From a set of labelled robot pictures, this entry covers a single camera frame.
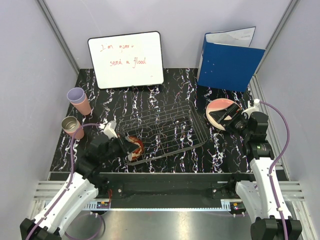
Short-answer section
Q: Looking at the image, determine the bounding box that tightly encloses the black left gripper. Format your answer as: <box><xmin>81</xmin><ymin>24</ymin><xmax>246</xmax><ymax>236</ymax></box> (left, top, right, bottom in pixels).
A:
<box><xmin>100</xmin><ymin>132</ymin><xmax>139</xmax><ymax>163</ymax></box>

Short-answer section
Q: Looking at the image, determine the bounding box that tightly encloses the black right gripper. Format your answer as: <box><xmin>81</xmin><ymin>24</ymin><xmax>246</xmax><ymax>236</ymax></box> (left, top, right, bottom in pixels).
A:
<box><xmin>208</xmin><ymin>103</ymin><xmax>252</xmax><ymax>140</ymax></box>

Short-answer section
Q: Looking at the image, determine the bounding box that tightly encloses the red floral bowl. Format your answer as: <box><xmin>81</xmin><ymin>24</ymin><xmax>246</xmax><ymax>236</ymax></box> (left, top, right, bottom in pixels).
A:
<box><xmin>126</xmin><ymin>136</ymin><xmax>144</xmax><ymax>162</ymax></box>

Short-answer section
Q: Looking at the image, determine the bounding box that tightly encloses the pink and beige plate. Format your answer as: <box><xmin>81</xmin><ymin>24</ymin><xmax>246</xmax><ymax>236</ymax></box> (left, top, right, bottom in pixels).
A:
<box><xmin>205</xmin><ymin>98</ymin><xmax>239</xmax><ymax>131</ymax></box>

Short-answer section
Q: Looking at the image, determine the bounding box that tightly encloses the grey wire dish rack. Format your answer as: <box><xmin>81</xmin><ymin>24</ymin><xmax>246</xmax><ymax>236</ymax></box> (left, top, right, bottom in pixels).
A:
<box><xmin>116</xmin><ymin>100</ymin><xmax>209</xmax><ymax>166</ymax></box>

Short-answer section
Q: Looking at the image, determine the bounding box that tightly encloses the pink cup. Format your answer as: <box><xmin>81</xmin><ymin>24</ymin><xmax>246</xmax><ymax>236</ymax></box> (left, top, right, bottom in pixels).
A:
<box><xmin>72</xmin><ymin>96</ymin><xmax>92</xmax><ymax>116</ymax></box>
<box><xmin>68</xmin><ymin>124</ymin><xmax>85</xmax><ymax>140</ymax></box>

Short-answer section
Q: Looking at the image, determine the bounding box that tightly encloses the lilac cup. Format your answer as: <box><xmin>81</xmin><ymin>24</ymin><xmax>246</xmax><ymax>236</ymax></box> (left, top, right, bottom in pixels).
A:
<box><xmin>66</xmin><ymin>87</ymin><xmax>85</xmax><ymax>104</ymax></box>

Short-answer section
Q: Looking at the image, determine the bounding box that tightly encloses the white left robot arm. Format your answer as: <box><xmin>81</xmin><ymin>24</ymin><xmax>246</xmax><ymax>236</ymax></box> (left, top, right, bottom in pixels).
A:
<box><xmin>20</xmin><ymin>134</ymin><xmax>139</xmax><ymax>240</ymax></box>

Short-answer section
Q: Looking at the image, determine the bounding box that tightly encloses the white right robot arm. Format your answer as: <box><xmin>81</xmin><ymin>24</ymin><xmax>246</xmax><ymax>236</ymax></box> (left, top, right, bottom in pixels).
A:
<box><xmin>206</xmin><ymin>98</ymin><xmax>303</xmax><ymax>240</ymax></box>

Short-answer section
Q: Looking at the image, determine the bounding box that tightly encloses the whiteboard with red writing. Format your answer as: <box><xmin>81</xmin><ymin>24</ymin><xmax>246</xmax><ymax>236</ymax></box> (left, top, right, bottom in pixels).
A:
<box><xmin>87</xmin><ymin>31</ymin><xmax>164</xmax><ymax>89</ymax></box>

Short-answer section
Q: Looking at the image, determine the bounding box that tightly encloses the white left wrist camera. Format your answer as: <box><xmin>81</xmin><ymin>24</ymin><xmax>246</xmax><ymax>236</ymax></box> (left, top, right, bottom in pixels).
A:
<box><xmin>99</xmin><ymin>121</ymin><xmax>118</xmax><ymax>139</ymax></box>

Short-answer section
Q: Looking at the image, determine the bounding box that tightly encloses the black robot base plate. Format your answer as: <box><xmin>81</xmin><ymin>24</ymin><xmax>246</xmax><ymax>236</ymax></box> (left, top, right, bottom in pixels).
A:
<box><xmin>101</xmin><ymin>172</ymin><xmax>255</xmax><ymax>209</ymax></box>

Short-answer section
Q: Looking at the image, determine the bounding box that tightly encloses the blue ring binder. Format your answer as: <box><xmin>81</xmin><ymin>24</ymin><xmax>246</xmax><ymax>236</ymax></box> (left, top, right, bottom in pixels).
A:
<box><xmin>197</xmin><ymin>26</ymin><xmax>266</xmax><ymax>92</ymax></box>

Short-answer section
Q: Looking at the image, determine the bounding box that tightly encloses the grey cable duct rail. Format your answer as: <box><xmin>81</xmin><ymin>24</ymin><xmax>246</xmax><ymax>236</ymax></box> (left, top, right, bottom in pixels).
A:
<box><xmin>83</xmin><ymin>201</ymin><xmax>111</xmax><ymax>211</ymax></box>

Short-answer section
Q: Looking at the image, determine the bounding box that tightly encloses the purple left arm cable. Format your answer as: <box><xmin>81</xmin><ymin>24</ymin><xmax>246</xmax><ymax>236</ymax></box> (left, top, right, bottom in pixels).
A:
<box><xmin>24</xmin><ymin>122</ymin><xmax>106</xmax><ymax>240</ymax></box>

